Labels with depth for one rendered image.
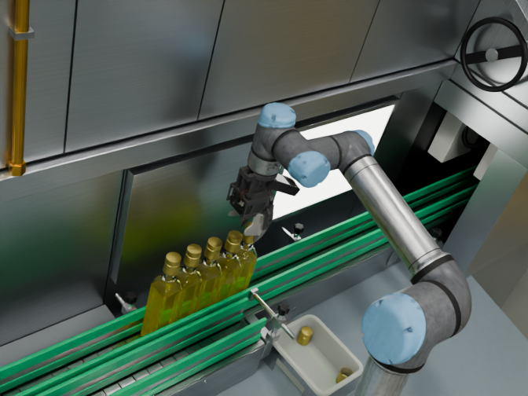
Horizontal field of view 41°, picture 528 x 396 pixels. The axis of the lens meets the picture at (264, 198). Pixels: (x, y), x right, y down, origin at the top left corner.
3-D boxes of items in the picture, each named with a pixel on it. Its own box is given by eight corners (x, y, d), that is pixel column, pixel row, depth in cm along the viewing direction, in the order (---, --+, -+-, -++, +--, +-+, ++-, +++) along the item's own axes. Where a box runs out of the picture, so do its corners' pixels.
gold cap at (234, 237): (232, 240, 169) (236, 228, 167) (241, 250, 168) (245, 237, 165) (221, 245, 167) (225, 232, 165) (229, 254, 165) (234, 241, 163)
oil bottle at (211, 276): (196, 309, 182) (212, 251, 169) (208, 324, 179) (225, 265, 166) (177, 316, 178) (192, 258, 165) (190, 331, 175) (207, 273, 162)
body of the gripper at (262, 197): (225, 201, 162) (235, 160, 155) (254, 192, 167) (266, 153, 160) (242, 222, 158) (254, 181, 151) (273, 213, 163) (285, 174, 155)
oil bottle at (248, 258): (229, 292, 189) (247, 235, 176) (242, 306, 186) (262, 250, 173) (213, 299, 186) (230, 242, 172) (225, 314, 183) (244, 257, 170)
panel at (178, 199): (355, 182, 225) (393, 93, 204) (361, 188, 224) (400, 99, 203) (109, 276, 170) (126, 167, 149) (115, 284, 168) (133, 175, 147)
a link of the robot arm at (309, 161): (350, 154, 143) (317, 123, 149) (307, 164, 136) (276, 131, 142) (338, 184, 148) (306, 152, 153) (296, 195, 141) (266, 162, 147)
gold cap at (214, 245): (213, 247, 166) (217, 234, 163) (221, 257, 164) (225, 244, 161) (200, 252, 164) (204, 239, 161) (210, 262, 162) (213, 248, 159)
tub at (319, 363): (303, 330, 202) (312, 310, 197) (357, 387, 191) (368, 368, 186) (258, 354, 191) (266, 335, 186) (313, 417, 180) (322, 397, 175)
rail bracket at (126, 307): (119, 312, 175) (126, 276, 167) (134, 331, 172) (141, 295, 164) (106, 318, 173) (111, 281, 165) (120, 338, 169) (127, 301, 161)
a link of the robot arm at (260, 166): (271, 137, 157) (292, 159, 152) (266, 154, 160) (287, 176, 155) (243, 144, 153) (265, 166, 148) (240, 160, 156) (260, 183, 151)
